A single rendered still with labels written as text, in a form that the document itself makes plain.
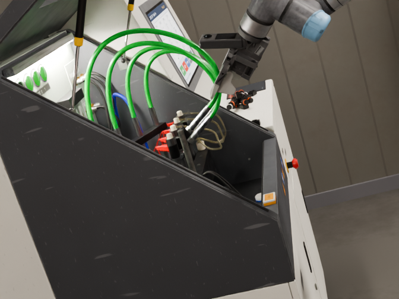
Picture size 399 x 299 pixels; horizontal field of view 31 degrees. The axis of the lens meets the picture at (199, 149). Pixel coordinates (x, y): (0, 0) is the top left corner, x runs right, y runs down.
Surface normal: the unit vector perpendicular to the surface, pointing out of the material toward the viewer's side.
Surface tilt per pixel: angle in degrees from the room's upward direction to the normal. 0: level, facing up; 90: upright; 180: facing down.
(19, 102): 90
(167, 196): 90
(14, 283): 90
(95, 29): 90
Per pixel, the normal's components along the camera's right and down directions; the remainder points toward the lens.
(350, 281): -0.28, -0.92
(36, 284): -0.09, 0.31
